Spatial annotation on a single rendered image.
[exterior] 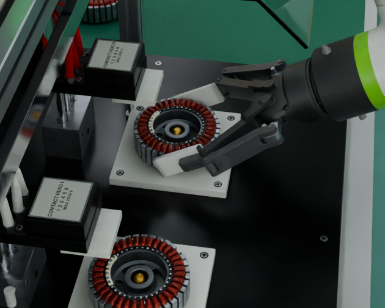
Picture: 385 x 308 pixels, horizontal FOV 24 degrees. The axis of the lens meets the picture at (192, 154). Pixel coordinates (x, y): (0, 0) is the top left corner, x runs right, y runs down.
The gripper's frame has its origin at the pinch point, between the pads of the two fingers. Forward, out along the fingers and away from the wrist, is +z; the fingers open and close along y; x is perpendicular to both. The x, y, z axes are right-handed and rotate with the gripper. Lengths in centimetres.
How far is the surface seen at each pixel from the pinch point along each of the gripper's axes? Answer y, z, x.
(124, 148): -1.8, 7.1, 1.5
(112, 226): -23.6, -1.3, 8.0
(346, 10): 38.9, -15.5, -15.0
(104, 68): -2.7, 1.6, 14.3
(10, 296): -29.0, 11.4, 7.0
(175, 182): -6.8, 0.4, -2.3
